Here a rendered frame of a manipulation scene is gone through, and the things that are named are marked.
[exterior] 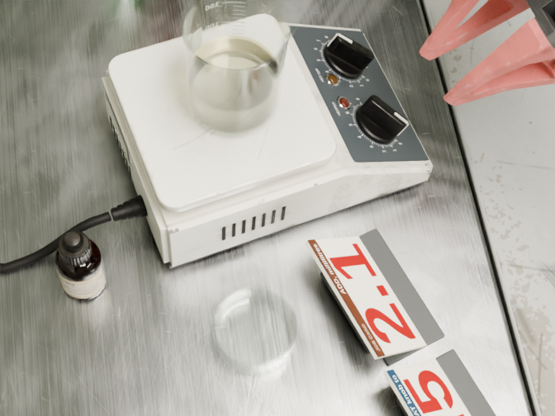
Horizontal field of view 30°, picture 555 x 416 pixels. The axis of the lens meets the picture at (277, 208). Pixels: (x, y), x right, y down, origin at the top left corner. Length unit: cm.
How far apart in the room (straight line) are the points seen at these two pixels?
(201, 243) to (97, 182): 10
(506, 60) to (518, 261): 19
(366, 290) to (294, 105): 13
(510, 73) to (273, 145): 15
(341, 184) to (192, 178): 10
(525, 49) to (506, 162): 20
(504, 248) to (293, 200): 16
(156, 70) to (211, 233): 11
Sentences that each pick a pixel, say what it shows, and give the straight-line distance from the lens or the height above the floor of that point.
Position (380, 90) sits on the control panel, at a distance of 75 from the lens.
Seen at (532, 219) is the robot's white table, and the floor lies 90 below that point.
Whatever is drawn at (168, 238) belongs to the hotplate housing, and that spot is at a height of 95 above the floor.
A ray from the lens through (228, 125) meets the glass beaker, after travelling 64.
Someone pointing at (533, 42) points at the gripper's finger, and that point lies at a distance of 59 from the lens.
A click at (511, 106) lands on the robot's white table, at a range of 81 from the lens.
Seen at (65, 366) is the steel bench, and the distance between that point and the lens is 69.
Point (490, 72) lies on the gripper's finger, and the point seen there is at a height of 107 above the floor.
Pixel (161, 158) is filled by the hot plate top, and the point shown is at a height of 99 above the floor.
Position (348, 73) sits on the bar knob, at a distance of 73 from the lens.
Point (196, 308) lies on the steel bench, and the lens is 70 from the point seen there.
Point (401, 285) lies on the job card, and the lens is 71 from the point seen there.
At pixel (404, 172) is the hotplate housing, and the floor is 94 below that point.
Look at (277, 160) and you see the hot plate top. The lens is 65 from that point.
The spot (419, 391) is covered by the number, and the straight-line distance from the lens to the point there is 66.
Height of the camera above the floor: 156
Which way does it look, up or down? 63 degrees down
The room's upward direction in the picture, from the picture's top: 7 degrees clockwise
